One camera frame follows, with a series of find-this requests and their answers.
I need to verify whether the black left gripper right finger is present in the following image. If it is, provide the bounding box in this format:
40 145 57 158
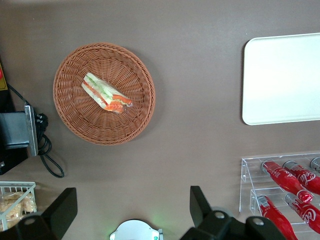
180 185 236 240

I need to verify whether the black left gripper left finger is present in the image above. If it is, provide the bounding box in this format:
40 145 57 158
15 187 78 240

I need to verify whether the plastic sandwich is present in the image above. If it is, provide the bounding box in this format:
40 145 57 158
81 71 133 115

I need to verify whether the round brown wicker basket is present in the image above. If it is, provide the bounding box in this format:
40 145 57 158
52 42 156 147

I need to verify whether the cream rectangular tray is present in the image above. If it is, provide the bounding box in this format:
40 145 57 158
241 32 320 126

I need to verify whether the clear bag of rice crackers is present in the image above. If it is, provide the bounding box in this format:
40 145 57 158
22 193 38 214
0 191 26 226

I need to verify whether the clear acrylic bottle rack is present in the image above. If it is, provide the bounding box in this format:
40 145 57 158
239 152 320 227

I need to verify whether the red cola bottle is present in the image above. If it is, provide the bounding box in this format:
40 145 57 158
261 160 314 203
282 159 320 196
284 192 320 232
256 194 300 240
309 156 320 173

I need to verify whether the black box with metal plate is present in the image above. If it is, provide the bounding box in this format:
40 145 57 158
0 104 40 176

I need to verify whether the yellow emergency stop control box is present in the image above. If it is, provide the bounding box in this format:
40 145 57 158
0 53 16 113

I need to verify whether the white wire basket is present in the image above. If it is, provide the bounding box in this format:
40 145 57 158
0 181 37 231

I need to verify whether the black cable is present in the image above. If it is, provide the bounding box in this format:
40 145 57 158
6 83 65 179

